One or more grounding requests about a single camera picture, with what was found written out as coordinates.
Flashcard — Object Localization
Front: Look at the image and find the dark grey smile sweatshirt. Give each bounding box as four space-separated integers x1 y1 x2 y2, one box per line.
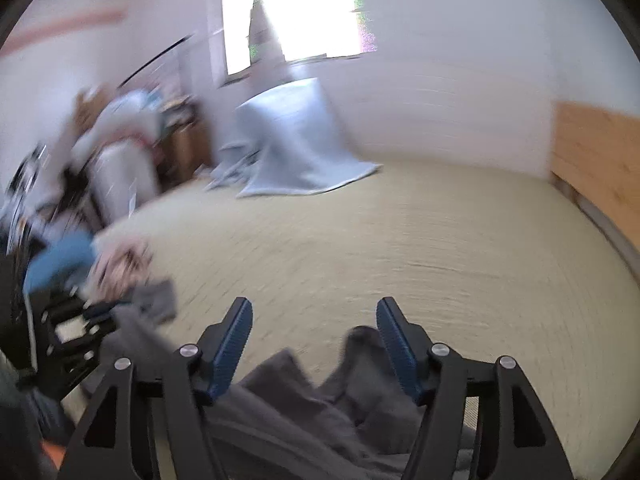
82 307 423 479

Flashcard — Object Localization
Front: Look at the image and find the black clothes rack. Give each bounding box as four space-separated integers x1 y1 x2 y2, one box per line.
117 35 193 90

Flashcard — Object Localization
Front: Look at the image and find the blue garment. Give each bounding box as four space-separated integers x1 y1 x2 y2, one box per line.
23 231 96 296

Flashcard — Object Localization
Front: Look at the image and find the pink garment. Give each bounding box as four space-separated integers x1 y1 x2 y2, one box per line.
88 240 152 302

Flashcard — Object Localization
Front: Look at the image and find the white bicycle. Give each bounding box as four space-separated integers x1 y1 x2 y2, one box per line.
1 143 53 262

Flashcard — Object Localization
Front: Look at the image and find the cardboard box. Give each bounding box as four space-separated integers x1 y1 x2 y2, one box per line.
163 118 213 182

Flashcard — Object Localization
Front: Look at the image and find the white teal plush pillow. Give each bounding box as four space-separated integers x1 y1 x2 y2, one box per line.
47 86 163 171

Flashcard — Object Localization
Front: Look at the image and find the light blue blanket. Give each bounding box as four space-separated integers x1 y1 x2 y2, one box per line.
205 78 381 197

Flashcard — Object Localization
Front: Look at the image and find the wooden headboard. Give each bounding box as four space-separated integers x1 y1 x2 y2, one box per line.
550 101 640 247

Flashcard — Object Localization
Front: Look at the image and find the pineapple print curtain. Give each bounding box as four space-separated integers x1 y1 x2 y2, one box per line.
248 0 293 93

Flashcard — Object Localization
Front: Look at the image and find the window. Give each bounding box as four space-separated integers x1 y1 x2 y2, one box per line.
221 0 376 76

